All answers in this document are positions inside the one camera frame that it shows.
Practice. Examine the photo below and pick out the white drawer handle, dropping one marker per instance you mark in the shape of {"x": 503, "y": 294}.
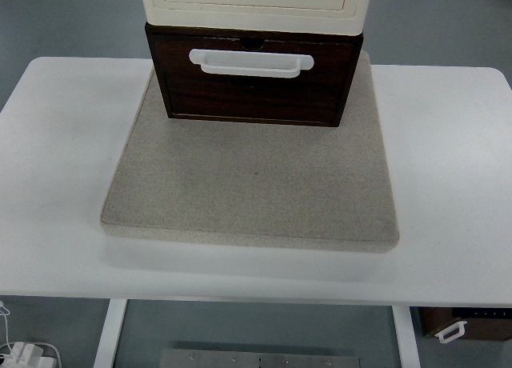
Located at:
{"x": 252, "y": 64}

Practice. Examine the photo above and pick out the white power adapter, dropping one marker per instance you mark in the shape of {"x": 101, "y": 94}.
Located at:
{"x": 27, "y": 355}

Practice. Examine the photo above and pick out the cream upper cabinet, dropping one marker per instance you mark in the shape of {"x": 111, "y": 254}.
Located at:
{"x": 340, "y": 17}

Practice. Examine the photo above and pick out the grey metal plate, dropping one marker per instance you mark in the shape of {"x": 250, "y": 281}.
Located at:
{"x": 234, "y": 359}

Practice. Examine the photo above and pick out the dark wooden drawer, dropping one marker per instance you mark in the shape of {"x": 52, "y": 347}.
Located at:
{"x": 316, "y": 97}

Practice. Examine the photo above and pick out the white table leg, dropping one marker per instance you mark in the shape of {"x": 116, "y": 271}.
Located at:
{"x": 407, "y": 346}
{"x": 111, "y": 331}

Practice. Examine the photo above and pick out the white left table leg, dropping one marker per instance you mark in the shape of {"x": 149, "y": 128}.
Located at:
{"x": 111, "y": 331}

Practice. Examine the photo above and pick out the white right table leg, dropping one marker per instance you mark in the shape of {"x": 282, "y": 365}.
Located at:
{"x": 407, "y": 346}

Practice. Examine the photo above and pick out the brown box with white handle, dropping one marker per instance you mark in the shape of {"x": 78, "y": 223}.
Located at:
{"x": 447, "y": 324}

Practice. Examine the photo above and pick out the beige fabric mat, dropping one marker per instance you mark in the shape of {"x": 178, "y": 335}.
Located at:
{"x": 242, "y": 184}

